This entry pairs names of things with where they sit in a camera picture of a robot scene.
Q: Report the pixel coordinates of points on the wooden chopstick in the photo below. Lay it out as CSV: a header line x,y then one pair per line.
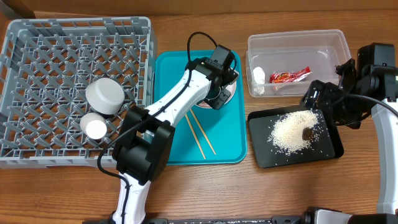
x,y
203,132
195,137

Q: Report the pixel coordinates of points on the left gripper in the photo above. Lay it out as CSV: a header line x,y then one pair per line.
x,y
219,102

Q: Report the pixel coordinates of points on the left wooden chopstick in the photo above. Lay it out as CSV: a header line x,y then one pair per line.
x,y
195,137

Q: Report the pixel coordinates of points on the grey bowl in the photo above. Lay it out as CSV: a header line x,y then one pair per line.
x,y
105,96

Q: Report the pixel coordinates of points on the white paper cup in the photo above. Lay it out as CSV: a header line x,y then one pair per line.
x,y
93,125

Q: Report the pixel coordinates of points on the brown food scrap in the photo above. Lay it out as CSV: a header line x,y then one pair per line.
x,y
307,134

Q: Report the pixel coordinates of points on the clear plastic bin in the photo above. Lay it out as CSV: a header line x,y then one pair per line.
x,y
320,50

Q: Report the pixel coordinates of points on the teal serving tray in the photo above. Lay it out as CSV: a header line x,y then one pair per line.
x,y
225,128

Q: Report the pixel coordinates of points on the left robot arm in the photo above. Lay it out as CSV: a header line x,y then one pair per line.
x,y
143,146

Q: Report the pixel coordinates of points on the pile of white rice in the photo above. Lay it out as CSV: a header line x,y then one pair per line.
x,y
286,134

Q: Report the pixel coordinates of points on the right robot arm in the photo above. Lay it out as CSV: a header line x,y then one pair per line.
x,y
367,88

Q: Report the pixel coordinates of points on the large white plate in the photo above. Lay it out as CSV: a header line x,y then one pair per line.
x,y
231,90

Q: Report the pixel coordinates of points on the right wooden chopstick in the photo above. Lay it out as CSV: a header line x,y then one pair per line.
x,y
203,132

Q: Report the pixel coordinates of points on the grey plastic dish rack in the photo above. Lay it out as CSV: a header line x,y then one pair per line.
x,y
46,66

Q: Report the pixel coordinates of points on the red snack wrapper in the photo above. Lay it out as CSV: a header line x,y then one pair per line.
x,y
289,77

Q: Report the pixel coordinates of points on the black tray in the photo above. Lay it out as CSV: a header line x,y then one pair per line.
x,y
260,126

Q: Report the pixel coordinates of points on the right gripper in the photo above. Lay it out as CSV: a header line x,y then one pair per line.
x,y
319,101

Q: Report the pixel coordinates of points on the white tissue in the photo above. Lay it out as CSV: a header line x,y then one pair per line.
x,y
259,77

